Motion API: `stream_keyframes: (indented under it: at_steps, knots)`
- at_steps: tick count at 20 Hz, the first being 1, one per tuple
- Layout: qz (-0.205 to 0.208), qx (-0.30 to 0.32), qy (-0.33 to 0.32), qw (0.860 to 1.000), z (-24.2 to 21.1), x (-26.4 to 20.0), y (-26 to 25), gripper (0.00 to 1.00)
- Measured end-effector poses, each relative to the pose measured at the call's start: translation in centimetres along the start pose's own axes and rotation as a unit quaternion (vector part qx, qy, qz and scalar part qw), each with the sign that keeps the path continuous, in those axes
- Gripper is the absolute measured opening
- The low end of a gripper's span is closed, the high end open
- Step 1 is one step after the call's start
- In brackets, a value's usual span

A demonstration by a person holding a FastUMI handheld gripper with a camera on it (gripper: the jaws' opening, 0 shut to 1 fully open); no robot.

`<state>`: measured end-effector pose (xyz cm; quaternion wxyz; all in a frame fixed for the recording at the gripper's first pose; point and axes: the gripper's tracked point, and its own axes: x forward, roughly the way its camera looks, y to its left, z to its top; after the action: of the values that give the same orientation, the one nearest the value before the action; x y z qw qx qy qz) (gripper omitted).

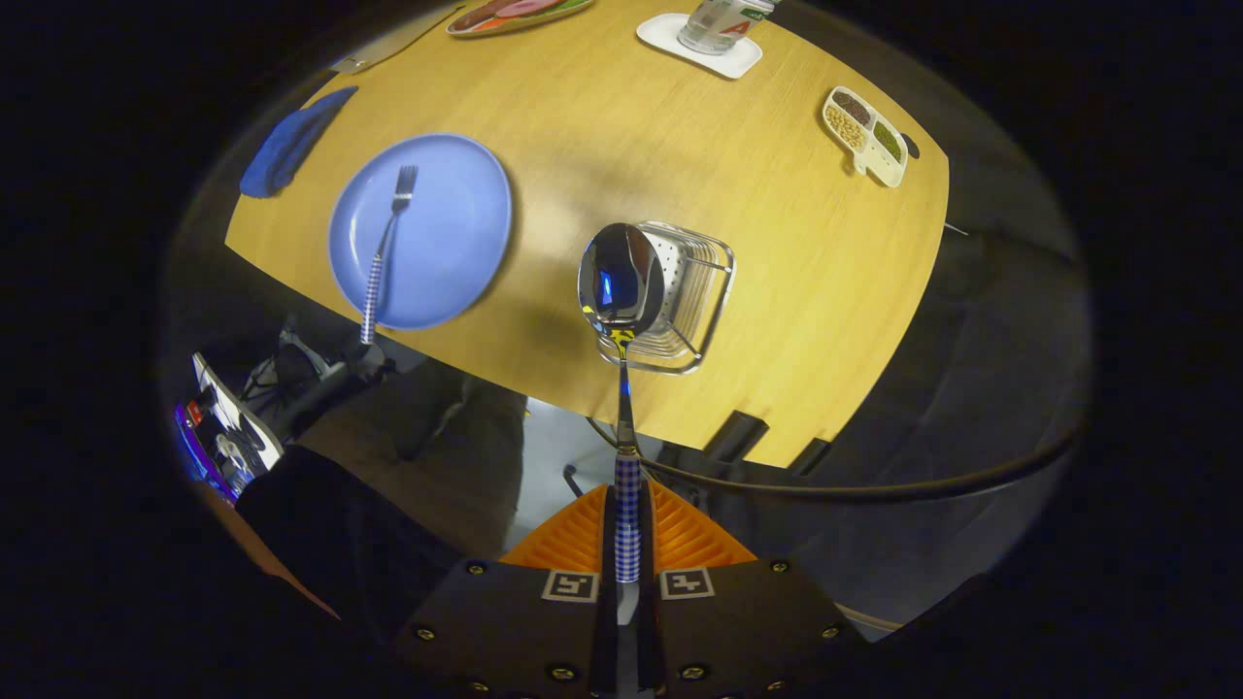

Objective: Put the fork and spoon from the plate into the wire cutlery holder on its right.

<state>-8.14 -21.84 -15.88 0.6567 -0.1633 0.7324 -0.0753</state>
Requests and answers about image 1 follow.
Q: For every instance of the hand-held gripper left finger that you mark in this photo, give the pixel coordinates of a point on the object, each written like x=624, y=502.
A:
x=608, y=631

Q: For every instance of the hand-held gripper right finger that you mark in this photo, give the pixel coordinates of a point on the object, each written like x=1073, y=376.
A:
x=651, y=631

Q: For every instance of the black table bracket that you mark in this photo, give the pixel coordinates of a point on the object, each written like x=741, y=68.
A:
x=735, y=437
x=811, y=456

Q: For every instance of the brown sausage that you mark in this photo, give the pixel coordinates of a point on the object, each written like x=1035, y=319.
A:
x=476, y=16

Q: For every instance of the green lettuce leaf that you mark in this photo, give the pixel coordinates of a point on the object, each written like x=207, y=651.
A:
x=573, y=5

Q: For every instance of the white square coaster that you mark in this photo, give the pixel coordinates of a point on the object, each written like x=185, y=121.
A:
x=670, y=34

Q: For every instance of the person's grey trousers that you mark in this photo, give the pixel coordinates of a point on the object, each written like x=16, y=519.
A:
x=437, y=456

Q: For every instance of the oval food plate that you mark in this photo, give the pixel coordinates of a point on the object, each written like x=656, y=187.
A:
x=505, y=25

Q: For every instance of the white shelf with clutter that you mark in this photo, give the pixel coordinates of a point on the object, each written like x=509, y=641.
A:
x=233, y=413

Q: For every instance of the pink ham slice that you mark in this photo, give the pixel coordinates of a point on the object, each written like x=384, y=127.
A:
x=529, y=8

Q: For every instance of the blue folded cloth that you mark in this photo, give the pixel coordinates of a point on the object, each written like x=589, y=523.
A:
x=286, y=150

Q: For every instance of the person's black clothing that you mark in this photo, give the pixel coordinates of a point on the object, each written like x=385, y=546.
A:
x=340, y=544

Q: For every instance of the blue round plate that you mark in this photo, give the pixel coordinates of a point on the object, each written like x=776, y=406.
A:
x=447, y=233

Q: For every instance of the drink bottle with label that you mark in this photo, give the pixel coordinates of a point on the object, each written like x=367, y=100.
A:
x=719, y=27

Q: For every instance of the purple lit screen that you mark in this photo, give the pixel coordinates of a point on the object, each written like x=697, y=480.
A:
x=199, y=456

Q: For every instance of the white divided grain dish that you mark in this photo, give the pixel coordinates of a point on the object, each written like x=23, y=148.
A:
x=864, y=136

